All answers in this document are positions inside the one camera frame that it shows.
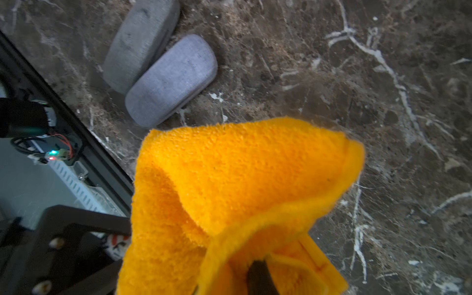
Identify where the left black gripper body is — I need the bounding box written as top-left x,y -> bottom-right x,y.
1,205 -> 132,295

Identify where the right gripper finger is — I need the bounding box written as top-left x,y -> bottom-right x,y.
247,261 -> 279,295

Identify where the orange microfiber cloth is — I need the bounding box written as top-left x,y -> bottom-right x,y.
117,118 -> 365,295

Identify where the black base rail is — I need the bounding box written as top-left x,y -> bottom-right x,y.
1,34 -> 133,217

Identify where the dark grey eyeglass case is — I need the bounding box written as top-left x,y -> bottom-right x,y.
102,0 -> 180,95

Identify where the lavender fabric eyeglass case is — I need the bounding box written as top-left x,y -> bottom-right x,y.
125,34 -> 218,129

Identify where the newspaper print eyeglass case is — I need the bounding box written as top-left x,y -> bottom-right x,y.
102,234 -> 131,261

